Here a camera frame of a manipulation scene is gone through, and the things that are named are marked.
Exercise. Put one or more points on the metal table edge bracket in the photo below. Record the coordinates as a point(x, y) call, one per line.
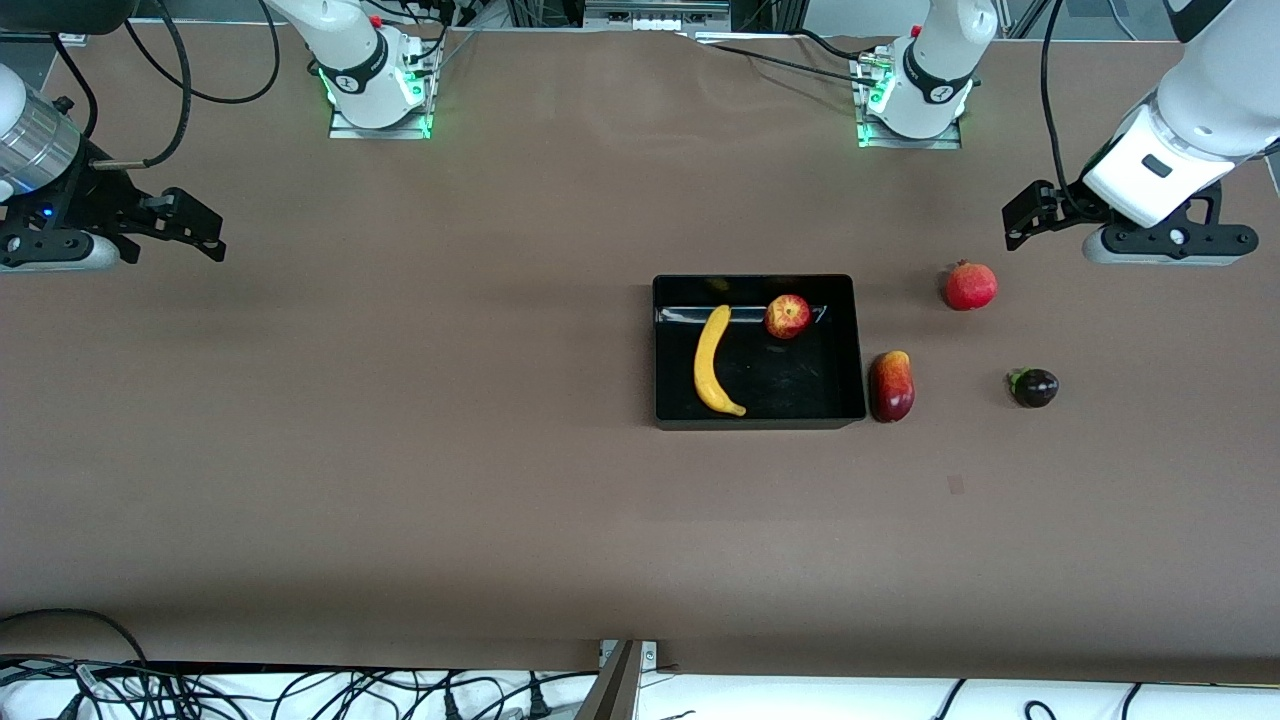
point(615, 690)

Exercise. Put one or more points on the red pomegranate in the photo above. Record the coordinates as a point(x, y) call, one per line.
point(971, 288)

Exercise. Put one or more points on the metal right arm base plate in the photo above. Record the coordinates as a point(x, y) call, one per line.
point(350, 133)

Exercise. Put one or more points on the red yellow apple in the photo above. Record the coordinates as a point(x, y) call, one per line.
point(787, 317)

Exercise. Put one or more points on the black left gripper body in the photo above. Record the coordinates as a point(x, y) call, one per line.
point(1066, 204)

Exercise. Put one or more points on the dark purple eggplant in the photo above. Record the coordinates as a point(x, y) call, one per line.
point(1037, 388)

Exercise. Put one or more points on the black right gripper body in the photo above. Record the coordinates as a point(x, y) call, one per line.
point(98, 196)

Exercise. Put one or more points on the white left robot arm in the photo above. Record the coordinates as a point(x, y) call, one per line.
point(1200, 100)

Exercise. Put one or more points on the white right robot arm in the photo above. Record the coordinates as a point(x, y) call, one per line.
point(350, 50)

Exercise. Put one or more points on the red yellow mango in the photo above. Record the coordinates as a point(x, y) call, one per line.
point(891, 388)

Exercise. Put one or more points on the yellow banana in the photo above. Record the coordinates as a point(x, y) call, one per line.
point(708, 370)

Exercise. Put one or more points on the black plastic box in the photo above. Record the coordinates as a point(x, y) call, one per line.
point(790, 390)

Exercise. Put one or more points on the white power strip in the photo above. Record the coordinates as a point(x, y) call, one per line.
point(655, 20)

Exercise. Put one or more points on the brown table cover sheet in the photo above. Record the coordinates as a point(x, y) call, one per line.
point(400, 500)

